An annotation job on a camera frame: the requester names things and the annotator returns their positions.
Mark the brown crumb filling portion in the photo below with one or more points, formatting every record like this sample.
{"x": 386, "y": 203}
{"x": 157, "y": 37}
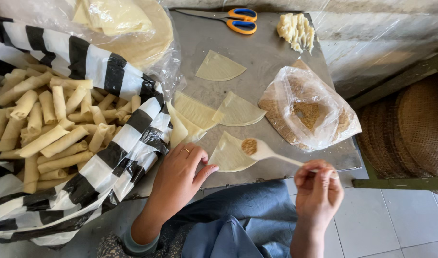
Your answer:
{"x": 249, "y": 146}

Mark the green wooden rack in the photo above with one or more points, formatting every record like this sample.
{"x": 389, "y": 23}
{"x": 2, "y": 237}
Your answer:
{"x": 369, "y": 179}

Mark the person's right fingers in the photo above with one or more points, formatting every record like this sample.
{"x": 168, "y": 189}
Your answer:
{"x": 314, "y": 172}

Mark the person's left hand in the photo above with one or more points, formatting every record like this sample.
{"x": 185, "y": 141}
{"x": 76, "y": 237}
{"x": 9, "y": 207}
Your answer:
{"x": 174, "y": 182}

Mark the person's grey green sleeve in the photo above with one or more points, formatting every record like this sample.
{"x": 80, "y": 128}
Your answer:
{"x": 138, "y": 247}

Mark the person's blue jeans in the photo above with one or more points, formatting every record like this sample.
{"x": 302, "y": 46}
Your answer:
{"x": 237, "y": 222}

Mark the clear plastic filling bag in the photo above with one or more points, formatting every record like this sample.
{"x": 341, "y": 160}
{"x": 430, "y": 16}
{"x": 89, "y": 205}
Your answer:
{"x": 312, "y": 107}

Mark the brown crumb filling heap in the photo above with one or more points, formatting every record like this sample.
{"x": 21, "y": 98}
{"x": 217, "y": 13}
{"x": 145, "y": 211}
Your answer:
{"x": 307, "y": 114}

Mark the person's right hand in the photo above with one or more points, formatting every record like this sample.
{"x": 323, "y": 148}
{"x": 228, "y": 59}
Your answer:
{"x": 317, "y": 197}

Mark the lump of pastry scraps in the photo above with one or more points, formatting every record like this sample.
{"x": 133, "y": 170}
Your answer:
{"x": 296, "y": 31}

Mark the folded pastry wrapper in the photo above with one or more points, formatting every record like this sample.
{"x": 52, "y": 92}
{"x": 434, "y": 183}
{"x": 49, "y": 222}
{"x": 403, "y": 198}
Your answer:
{"x": 181, "y": 129}

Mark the black white striped plastic bag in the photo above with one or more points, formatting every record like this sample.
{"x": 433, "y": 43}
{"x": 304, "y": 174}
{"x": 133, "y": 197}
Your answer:
{"x": 107, "y": 71}

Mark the large clear plastic bag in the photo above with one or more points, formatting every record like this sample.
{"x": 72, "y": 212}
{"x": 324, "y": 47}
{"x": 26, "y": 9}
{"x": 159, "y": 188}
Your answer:
{"x": 161, "y": 53}

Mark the white plastic spoon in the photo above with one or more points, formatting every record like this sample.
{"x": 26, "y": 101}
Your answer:
{"x": 267, "y": 152}

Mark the stack of woven bamboo trays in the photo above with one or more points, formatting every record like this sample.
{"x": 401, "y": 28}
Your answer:
{"x": 409, "y": 132}

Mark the stack of round pastry sheets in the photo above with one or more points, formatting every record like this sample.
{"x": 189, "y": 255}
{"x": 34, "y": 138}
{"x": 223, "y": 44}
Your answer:
{"x": 133, "y": 32}

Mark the pile of rolled pastry sticks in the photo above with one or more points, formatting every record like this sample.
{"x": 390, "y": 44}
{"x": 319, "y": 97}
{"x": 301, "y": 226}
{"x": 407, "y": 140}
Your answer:
{"x": 47, "y": 129}

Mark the triangular pastry wrapper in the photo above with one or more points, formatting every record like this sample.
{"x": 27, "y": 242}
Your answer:
{"x": 227, "y": 156}
{"x": 219, "y": 68}
{"x": 194, "y": 109}
{"x": 238, "y": 111}

